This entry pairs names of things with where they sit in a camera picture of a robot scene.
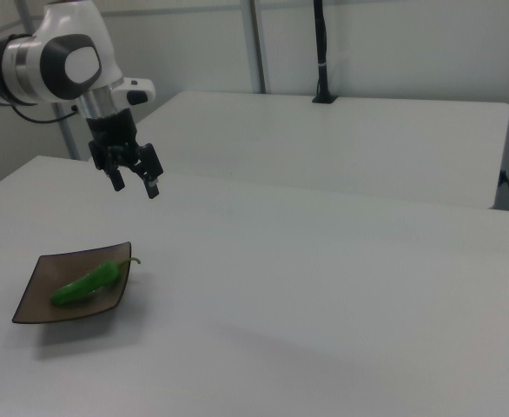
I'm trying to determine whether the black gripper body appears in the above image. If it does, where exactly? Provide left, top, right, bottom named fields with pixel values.
left=84, top=109, right=165, bottom=180

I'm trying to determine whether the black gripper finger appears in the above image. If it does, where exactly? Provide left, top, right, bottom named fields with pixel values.
left=108, top=167, right=127, bottom=193
left=142, top=173, right=161, bottom=200

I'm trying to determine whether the green chili pepper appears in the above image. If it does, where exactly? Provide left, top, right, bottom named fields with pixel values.
left=49, top=256, right=142, bottom=308

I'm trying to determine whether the square brown ceramic plate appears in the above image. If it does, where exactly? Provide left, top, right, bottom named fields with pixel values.
left=11, top=241, right=133, bottom=326

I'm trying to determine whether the white side table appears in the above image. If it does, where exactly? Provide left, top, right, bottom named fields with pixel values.
left=135, top=89, right=509, bottom=210

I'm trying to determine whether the black stand pole with clamp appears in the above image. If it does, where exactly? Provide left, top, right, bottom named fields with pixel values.
left=312, top=0, right=339, bottom=105

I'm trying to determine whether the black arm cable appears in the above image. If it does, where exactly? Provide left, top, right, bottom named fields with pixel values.
left=9, top=100, right=80, bottom=125

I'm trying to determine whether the black power cable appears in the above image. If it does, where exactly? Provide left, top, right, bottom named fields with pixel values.
left=499, top=169, right=509, bottom=213

